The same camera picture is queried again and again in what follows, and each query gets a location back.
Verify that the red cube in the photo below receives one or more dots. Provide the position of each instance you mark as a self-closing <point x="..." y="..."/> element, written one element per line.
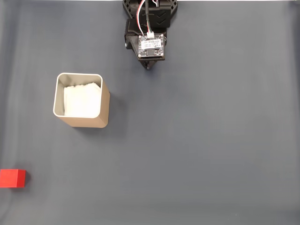
<point x="10" y="178"/>

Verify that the beige square box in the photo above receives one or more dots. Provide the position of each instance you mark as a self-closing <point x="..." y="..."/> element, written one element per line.
<point x="93" y="122"/>

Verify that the white crumpled tissue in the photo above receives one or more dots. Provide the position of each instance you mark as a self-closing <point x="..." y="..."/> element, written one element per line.
<point x="82" y="100"/>

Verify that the dark blue mat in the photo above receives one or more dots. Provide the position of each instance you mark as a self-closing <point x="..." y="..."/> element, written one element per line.
<point x="187" y="140"/>

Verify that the camera circuit board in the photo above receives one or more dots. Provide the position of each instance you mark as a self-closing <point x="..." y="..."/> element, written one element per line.
<point x="151" y="45"/>

